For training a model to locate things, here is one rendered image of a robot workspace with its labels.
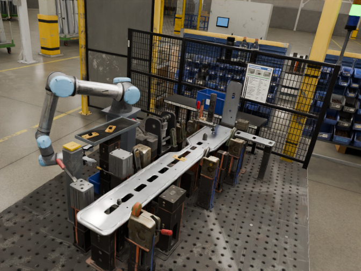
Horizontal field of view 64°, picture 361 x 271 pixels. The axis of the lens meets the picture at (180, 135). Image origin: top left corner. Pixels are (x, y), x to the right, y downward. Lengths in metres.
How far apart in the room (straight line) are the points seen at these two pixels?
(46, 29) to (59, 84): 7.64
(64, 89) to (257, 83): 1.48
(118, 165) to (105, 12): 3.22
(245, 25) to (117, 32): 4.90
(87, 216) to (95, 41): 3.58
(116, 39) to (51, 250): 3.31
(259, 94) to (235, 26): 6.25
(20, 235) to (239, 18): 7.76
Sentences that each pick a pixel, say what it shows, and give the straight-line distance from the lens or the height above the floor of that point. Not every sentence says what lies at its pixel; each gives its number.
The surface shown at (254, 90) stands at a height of 1.24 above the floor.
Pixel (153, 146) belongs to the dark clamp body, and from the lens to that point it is 1.74.
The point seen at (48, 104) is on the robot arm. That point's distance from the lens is 1.94.
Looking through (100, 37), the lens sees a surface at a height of 1.25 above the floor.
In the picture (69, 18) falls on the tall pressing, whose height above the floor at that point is 0.85.
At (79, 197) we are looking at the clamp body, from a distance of 1.38.
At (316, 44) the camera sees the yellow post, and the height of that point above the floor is 1.66.
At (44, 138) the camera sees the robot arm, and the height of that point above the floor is 1.02.
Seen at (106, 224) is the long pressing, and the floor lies 1.00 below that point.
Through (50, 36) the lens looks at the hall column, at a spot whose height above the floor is 0.56.
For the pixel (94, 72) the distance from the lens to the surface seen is 4.73.
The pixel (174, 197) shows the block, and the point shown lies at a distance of 1.36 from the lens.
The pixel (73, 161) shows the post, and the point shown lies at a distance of 1.49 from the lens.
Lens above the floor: 1.84
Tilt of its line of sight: 25 degrees down
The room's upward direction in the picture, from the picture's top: 6 degrees clockwise
